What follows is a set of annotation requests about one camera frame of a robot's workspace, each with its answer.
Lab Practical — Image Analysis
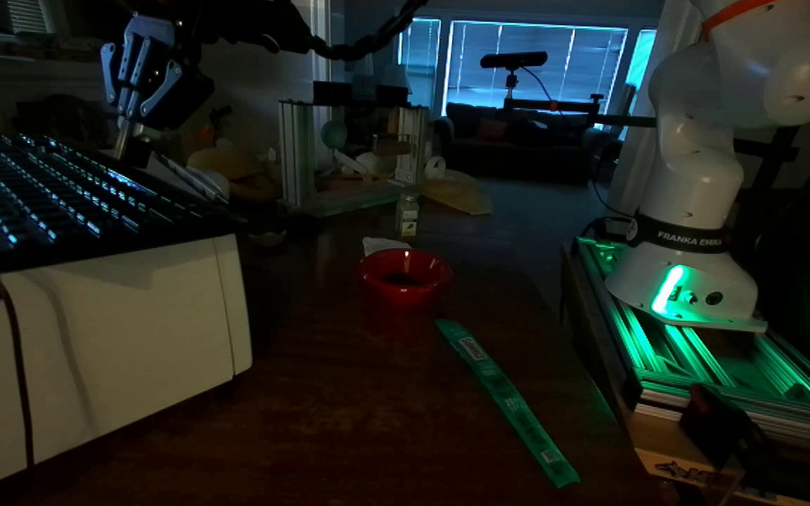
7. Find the black computer keyboard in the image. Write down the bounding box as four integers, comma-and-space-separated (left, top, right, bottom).
0, 133, 245, 275

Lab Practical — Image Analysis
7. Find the bright window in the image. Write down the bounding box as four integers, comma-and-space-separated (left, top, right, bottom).
393, 14, 657, 119

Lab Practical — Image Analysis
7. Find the black camera stand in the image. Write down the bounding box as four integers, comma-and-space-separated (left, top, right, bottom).
500, 67, 664, 133

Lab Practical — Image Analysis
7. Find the red bowl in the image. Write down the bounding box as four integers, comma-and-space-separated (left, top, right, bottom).
358, 244, 452, 312

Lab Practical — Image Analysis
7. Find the aluminium robot base mount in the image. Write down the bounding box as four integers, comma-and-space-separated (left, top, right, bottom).
560, 230, 810, 464

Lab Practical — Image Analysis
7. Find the black keyboard cable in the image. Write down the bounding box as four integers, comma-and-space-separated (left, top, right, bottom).
0, 278, 40, 474

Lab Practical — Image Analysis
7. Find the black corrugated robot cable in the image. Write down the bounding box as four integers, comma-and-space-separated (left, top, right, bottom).
270, 0, 432, 63

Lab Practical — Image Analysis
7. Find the black bar camera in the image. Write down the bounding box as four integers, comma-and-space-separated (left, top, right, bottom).
477, 49, 552, 74

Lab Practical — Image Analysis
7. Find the dark sofa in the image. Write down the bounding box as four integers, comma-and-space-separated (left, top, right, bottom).
445, 103, 607, 187

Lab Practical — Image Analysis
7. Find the small glass jar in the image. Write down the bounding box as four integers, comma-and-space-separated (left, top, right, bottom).
393, 190, 424, 242

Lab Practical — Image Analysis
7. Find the white microwave oven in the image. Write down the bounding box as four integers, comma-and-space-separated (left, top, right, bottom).
0, 230, 256, 500

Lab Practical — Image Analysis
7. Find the cardboard box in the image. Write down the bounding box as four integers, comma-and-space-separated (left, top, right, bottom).
628, 409, 810, 506

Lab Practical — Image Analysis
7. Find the aluminium extrusion frame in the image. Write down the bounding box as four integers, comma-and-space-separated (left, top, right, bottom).
276, 95, 432, 221

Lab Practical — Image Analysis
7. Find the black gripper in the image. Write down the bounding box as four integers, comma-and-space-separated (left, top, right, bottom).
97, 8, 194, 159

